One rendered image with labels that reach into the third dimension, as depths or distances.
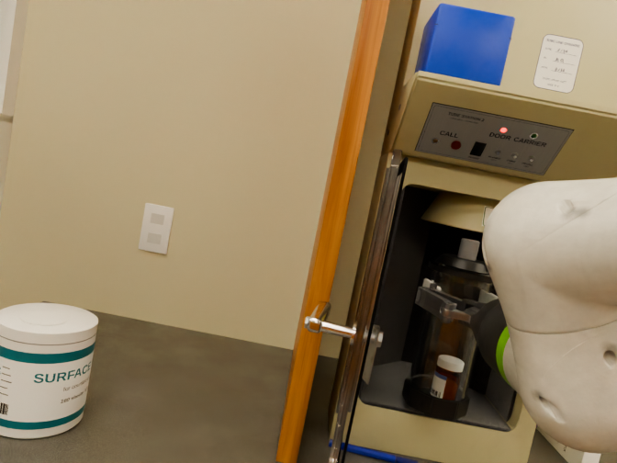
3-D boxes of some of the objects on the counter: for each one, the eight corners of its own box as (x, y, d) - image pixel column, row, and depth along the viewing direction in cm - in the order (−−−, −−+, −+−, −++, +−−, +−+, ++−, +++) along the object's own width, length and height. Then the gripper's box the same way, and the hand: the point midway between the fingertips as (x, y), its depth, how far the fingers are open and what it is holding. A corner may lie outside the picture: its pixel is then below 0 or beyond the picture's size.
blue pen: (329, 444, 81) (330, 437, 81) (416, 466, 80) (417, 459, 80) (328, 447, 80) (329, 441, 80) (417, 469, 79) (418, 463, 78)
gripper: (612, 321, 59) (523, 283, 82) (431, 287, 58) (393, 257, 81) (596, 383, 60) (513, 328, 83) (418, 350, 59) (383, 303, 81)
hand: (458, 297), depth 79 cm, fingers closed on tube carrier, 9 cm apart
